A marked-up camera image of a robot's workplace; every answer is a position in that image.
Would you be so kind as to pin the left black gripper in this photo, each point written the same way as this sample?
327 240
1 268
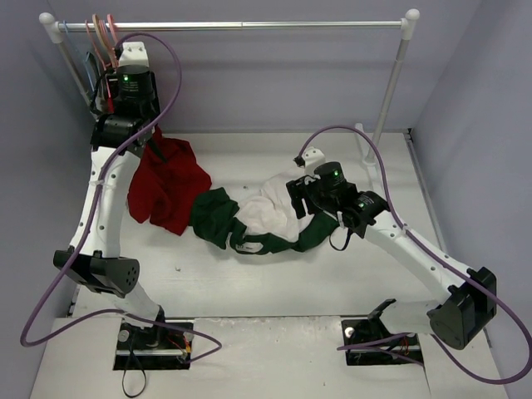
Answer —
105 89

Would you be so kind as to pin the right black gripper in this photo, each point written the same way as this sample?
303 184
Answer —
298 196

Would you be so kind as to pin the white green raglan t shirt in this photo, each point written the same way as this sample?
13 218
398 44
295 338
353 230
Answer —
260 224

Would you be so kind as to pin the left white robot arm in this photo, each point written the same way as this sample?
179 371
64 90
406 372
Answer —
94 253

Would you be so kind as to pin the beige wooden hanger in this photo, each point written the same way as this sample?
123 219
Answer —
101 48

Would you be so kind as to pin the red t shirt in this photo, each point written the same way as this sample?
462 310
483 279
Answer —
163 190

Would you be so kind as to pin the blue plastic hanger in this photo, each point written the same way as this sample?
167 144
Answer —
82 59

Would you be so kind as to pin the white metal clothes rack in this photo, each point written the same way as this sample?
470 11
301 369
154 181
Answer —
55 30

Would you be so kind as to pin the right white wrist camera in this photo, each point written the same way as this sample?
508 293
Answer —
310 160

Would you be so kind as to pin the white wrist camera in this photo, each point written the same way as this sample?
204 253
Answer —
310 160
133 53

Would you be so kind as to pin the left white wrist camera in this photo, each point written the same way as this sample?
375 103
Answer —
133 53

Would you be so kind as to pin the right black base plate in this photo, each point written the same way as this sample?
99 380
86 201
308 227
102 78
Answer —
370 344

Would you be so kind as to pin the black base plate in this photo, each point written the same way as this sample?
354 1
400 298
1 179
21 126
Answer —
370 344
152 349

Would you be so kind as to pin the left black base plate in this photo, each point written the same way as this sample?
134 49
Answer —
152 349

